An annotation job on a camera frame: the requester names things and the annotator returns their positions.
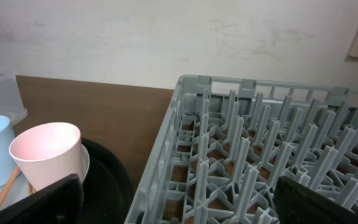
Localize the grey dishwasher rack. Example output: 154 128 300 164
126 75 358 223

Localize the black round tray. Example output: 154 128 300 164
76 138 134 224

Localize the wooden chopstick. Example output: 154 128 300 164
0 166 20 208

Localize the pink cup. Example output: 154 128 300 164
9 122 85 191

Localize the grey round plate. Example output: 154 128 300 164
0 144 90 211

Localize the clear plastic bin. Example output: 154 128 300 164
0 72 28 126

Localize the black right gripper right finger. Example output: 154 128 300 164
273 176 358 224

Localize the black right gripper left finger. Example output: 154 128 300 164
0 174 83 224

